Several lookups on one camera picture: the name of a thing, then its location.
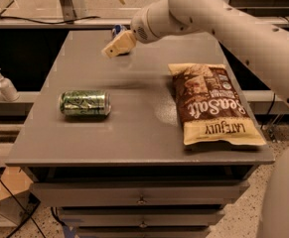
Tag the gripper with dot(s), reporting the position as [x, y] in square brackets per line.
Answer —
[143, 24]

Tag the blue pepsi can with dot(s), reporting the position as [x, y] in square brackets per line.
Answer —
[117, 29]

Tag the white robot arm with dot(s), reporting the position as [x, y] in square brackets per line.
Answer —
[263, 48]

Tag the green soda can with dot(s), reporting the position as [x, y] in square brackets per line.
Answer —
[85, 103]

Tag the grey drawer cabinet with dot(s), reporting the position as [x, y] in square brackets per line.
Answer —
[141, 138]

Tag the brown sea salt chip bag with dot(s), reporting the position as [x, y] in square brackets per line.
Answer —
[209, 107]

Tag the white pump lotion bottle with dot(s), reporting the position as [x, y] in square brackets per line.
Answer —
[7, 89]

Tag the top grey drawer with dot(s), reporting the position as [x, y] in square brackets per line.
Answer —
[70, 194]

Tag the grey drawer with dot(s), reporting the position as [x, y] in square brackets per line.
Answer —
[140, 217]
[70, 194]
[149, 232]

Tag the middle grey drawer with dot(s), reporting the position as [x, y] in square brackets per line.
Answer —
[140, 217]

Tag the cardboard box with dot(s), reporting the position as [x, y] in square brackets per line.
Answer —
[14, 196]

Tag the bottom grey drawer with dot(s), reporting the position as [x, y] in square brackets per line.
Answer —
[149, 232]

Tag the left metal bracket post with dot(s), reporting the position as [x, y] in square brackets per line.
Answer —
[68, 10]

